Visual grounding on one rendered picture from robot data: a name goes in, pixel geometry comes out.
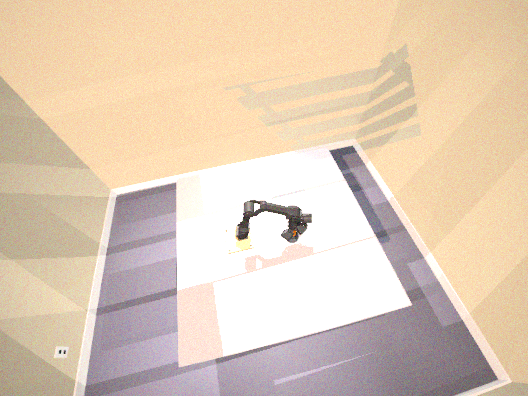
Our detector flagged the black round pedestal with short shaft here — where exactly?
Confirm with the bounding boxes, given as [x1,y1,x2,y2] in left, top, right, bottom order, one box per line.
[288,232,299,243]

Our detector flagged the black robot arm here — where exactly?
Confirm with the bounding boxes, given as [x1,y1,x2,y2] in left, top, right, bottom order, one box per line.
[236,199,313,241]

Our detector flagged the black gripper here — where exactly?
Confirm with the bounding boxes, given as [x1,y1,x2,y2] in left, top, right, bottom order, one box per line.
[281,221,300,241]

